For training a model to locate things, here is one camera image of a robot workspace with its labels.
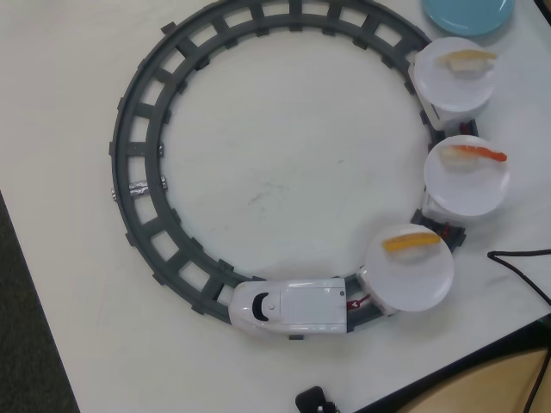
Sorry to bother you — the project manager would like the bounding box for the thin black cable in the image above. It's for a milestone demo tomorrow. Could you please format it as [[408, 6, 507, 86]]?
[[486, 247, 551, 309]]

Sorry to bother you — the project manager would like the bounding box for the yellow egg sushi piece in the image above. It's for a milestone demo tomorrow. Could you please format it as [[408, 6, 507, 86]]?
[[381, 231, 443, 263]]

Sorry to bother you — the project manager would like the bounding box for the white Shinkansen toy locomotive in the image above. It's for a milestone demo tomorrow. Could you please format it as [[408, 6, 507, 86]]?
[[226, 277, 349, 339]]

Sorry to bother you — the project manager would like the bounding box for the orange shrimp sushi piece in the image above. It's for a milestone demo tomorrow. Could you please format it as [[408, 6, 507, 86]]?
[[438, 144, 509, 171]]

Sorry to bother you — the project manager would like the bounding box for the silver foil tape strip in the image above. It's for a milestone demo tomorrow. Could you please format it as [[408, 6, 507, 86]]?
[[127, 179, 152, 200]]

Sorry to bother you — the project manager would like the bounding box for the grey circular toy rail track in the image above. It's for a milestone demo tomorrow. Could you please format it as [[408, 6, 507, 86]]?
[[107, 0, 481, 343]]

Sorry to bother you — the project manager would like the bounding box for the white round plate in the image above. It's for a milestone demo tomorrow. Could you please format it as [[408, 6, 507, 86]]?
[[364, 222, 455, 313], [412, 37, 498, 114], [424, 135, 512, 217]]

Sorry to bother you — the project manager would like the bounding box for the blue round dish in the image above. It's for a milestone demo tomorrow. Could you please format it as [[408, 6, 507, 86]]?
[[420, 0, 516, 39]]

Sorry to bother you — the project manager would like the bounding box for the pale tan sushi piece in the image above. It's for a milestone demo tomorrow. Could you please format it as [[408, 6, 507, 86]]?
[[435, 49, 498, 78]]

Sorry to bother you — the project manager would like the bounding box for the black plug adapter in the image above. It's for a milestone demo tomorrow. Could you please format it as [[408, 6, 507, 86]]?
[[294, 385, 341, 413]]

